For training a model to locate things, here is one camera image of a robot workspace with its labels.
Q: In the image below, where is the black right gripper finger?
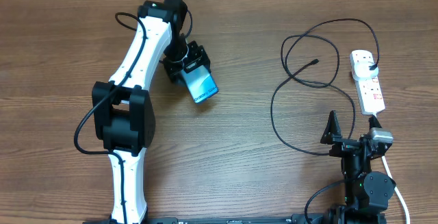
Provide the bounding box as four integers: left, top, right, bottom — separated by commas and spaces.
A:
320, 110, 342, 145
368, 114, 382, 129

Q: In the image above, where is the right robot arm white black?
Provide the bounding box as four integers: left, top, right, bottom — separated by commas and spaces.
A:
320, 110, 396, 223

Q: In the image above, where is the Galaxy S24+ smartphone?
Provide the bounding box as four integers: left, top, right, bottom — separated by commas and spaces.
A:
182, 66, 219, 103

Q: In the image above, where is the white power strip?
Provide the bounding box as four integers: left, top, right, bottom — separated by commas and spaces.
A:
350, 50, 385, 115

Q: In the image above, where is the black USB charging cable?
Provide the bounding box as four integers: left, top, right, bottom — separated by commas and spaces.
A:
270, 18, 381, 156

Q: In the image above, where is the white power strip cord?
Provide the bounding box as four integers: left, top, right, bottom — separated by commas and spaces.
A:
372, 112, 411, 224

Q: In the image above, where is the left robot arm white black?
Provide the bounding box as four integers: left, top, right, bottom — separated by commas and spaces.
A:
87, 0, 218, 223

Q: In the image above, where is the white charger plug adapter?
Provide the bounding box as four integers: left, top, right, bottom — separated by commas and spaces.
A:
352, 62, 379, 81

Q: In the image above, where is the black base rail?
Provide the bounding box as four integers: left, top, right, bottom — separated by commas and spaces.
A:
81, 212, 387, 224

